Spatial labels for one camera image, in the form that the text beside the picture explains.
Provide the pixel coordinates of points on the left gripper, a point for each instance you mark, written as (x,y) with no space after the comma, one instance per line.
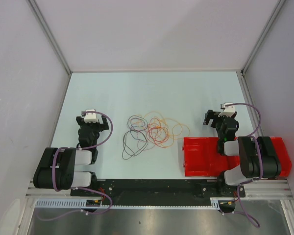
(101,126)

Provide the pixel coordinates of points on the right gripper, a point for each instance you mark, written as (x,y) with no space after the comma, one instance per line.
(211,114)

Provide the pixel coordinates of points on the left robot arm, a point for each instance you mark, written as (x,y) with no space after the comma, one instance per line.
(56,168)

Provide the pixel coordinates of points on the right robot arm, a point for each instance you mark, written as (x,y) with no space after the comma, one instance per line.
(258,159)

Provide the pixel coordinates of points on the red plastic bin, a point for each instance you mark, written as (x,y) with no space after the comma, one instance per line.
(201,158)

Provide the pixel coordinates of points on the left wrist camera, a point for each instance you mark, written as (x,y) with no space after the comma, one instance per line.
(89,116)

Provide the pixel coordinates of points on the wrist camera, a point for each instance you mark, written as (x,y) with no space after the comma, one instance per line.
(89,116)
(227,110)

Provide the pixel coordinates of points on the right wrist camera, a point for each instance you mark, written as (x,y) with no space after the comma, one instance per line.
(227,110)

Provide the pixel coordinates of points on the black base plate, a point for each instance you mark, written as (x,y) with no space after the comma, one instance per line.
(165,192)

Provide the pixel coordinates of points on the grey slotted cable duct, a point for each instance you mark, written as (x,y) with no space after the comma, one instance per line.
(85,204)

